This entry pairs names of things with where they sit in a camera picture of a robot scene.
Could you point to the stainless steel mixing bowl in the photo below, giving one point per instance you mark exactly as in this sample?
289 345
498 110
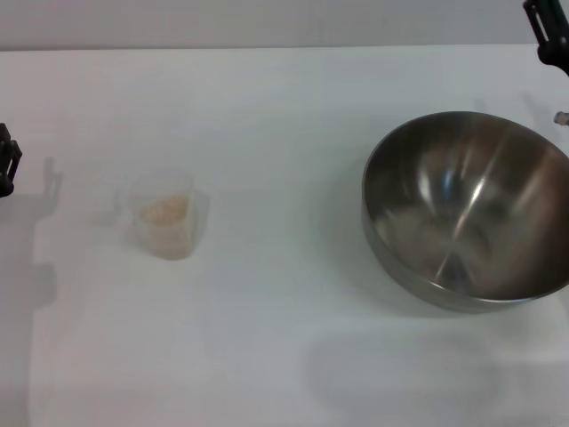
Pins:
467 209

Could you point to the white rice grains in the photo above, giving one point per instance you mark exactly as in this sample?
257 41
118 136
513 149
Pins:
163 209

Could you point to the clear plastic measuring cup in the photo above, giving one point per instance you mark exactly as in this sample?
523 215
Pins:
166 240

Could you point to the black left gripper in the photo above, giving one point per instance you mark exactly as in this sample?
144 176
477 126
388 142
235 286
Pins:
4 187

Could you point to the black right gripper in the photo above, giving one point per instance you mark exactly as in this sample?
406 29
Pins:
558 49

